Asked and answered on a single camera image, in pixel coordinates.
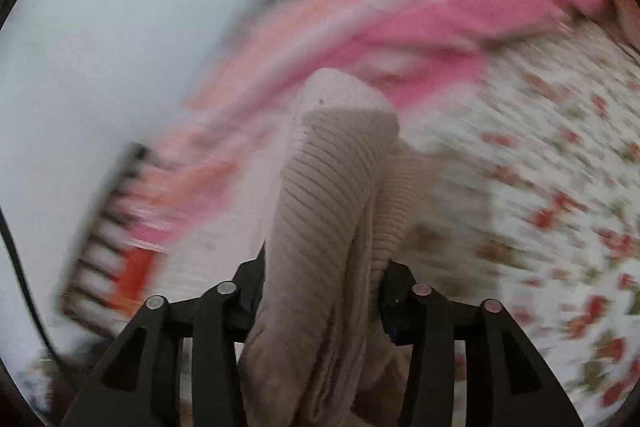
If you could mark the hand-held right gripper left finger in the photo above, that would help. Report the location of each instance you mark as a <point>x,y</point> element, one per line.
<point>250,292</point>

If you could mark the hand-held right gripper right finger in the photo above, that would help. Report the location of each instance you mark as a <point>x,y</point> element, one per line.
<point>395,307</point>

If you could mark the pink ribbed knit sweater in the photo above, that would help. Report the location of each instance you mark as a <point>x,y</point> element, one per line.
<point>325,187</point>

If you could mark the floral rose bedsheet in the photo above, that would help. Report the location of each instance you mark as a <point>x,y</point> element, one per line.
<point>550,157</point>

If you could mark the pink orange striped quilt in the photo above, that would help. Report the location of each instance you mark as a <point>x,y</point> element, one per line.
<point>425,32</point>

